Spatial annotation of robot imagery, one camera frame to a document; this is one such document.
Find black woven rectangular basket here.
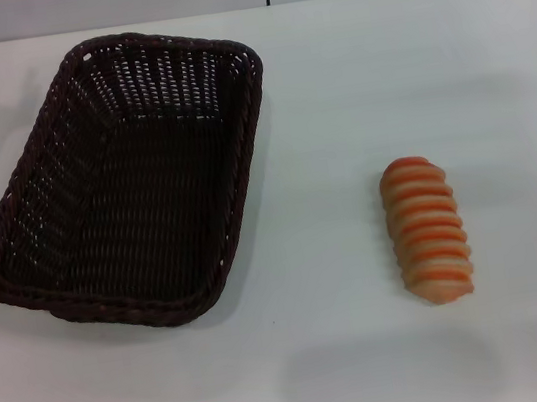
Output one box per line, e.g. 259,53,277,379
0,12,301,355

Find orange striped bread roll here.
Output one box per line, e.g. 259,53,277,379
375,149,479,313

